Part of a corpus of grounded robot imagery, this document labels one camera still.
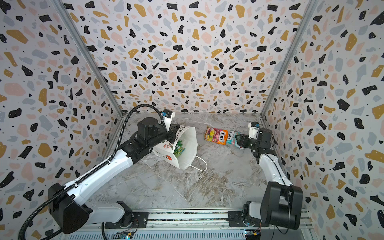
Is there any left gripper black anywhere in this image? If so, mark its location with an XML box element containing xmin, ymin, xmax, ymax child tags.
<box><xmin>148</xmin><ymin>123</ymin><xmax>181</xmax><ymax>150</ymax></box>

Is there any teal pink Fox's candy packet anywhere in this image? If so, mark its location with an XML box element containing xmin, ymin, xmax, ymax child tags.
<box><xmin>226</xmin><ymin>130</ymin><xmax>243</xmax><ymax>149</ymax></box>

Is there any white paper bag red flower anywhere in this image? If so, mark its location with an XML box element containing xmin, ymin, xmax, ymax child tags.
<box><xmin>153</xmin><ymin>126</ymin><xmax>208</xmax><ymax>172</ymax></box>

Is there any orange pink Fox's candy packet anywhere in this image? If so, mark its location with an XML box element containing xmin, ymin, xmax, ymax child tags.
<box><xmin>204</xmin><ymin>127</ymin><xmax>229</xmax><ymax>145</ymax></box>

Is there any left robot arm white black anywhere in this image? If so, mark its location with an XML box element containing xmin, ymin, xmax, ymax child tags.
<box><xmin>49</xmin><ymin>117</ymin><xmax>181</xmax><ymax>234</ymax></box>

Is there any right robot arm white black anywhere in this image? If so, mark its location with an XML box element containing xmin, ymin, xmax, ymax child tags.
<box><xmin>236</xmin><ymin>125</ymin><xmax>303</xmax><ymax>230</ymax></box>

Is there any left green circuit board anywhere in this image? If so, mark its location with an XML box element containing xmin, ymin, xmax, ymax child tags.
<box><xmin>113</xmin><ymin>231</ymin><xmax>134</xmax><ymax>240</ymax></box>

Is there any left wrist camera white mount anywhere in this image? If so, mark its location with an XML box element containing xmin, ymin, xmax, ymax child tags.
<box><xmin>162</xmin><ymin>109</ymin><xmax>176</xmax><ymax>131</ymax></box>

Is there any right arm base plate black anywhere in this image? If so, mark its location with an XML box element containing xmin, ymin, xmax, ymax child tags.
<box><xmin>227</xmin><ymin>211</ymin><xmax>270</xmax><ymax>228</ymax></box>

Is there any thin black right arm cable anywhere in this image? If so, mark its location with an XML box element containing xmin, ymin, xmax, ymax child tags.
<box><xmin>263</xmin><ymin>137</ymin><xmax>293</xmax><ymax>235</ymax></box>

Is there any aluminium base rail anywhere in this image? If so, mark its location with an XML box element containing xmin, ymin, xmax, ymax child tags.
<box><xmin>58</xmin><ymin>208</ymin><xmax>318</xmax><ymax>240</ymax></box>

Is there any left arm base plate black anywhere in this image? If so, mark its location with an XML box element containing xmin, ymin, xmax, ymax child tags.
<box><xmin>105</xmin><ymin>212</ymin><xmax>149</xmax><ymax>230</ymax></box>

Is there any right circuit board with wires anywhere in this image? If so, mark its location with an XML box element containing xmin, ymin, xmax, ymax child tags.
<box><xmin>245</xmin><ymin>230</ymin><xmax>261</xmax><ymax>240</ymax></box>

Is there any right corner aluminium post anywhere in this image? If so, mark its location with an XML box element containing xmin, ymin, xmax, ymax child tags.
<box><xmin>261</xmin><ymin>0</ymin><xmax>319</xmax><ymax>119</ymax></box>

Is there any corner aluminium post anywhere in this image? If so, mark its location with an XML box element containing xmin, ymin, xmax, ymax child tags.
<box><xmin>261</xmin><ymin>0</ymin><xmax>319</xmax><ymax>119</ymax></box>
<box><xmin>52</xmin><ymin>1</ymin><xmax>124</xmax><ymax>118</ymax></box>

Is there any left corner aluminium post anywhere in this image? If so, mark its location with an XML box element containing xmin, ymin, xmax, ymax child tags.
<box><xmin>52</xmin><ymin>1</ymin><xmax>124</xmax><ymax>118</ymax></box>

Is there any black corrugated cable conduit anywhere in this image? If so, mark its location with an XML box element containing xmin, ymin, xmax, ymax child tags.
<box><xmin>17</xmin><ymin>103</ymin><xmax>165</xmax><ymax>240</ymax></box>

